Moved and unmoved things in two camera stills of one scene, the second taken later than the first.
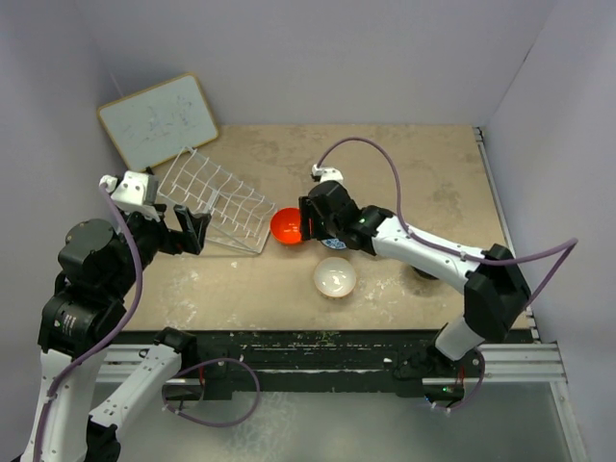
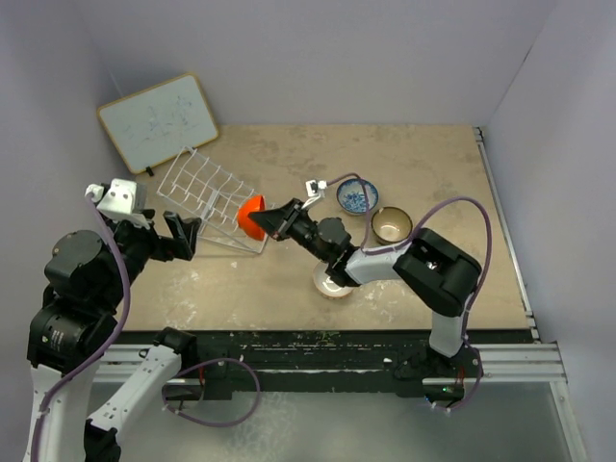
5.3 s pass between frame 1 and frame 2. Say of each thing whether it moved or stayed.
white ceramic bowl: stayed
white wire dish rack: stayed
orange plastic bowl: moved
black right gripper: moved
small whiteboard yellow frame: stayed
